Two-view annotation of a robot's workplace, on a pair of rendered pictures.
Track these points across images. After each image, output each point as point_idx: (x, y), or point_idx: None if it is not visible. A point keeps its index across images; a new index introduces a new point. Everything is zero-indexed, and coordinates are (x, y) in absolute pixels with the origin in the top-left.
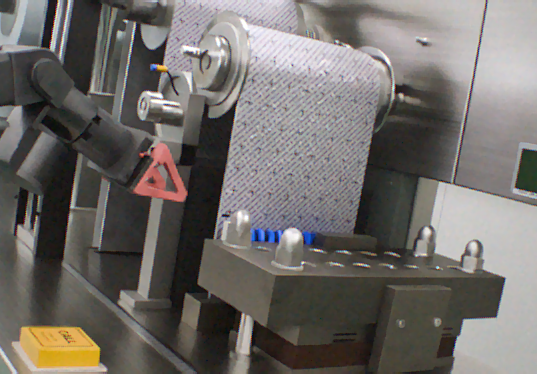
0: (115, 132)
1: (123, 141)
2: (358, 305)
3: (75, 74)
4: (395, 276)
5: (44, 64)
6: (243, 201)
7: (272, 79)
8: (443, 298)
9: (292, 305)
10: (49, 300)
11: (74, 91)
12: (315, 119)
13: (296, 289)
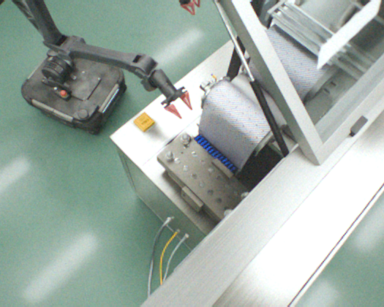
0: (164, 93)
1: (166, 96)
2: (178, 180)
3: (240, 43)
4: (189, 187)
5: (136, 71)
6: (205, 131)
7: (212, 113)
8: (197, 205)
9: (162, 164)
10: (183, 104)
11: (156, 77)
12: (227, 134)
13: (162, 162)
